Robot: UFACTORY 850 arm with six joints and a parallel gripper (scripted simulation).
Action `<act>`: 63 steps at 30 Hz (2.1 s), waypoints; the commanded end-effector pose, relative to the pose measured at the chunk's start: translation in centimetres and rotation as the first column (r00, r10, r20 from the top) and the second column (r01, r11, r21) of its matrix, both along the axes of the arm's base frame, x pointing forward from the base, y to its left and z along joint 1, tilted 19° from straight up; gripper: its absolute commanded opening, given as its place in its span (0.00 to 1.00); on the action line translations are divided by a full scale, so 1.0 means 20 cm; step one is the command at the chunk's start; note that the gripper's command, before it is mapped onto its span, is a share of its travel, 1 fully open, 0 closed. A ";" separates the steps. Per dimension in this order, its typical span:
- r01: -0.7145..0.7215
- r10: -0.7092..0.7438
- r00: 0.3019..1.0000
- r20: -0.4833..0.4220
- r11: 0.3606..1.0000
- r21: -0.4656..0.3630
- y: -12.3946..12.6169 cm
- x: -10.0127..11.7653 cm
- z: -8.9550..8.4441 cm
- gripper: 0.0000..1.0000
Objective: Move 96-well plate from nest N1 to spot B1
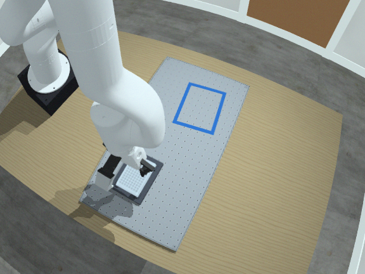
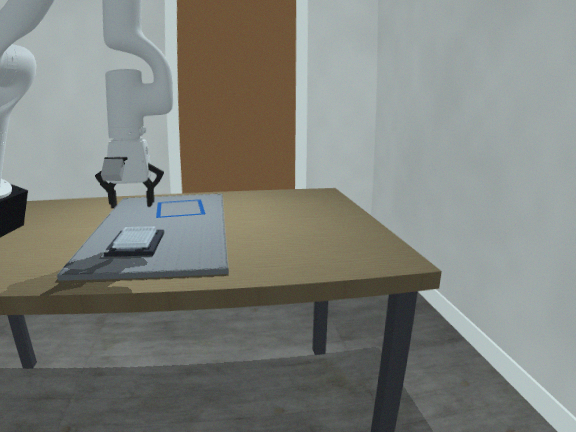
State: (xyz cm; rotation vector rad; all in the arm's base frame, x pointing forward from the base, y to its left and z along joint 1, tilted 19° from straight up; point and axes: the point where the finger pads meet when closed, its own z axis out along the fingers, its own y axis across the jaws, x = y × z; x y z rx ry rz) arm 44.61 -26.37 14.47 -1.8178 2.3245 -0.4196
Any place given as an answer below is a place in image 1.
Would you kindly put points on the blue tape outline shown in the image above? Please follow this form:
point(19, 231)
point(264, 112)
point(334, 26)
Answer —
point(216, 117)

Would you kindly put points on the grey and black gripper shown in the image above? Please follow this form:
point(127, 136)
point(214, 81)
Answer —
point(136, 158)

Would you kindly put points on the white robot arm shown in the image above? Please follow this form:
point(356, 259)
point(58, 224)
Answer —
point(126, 110)

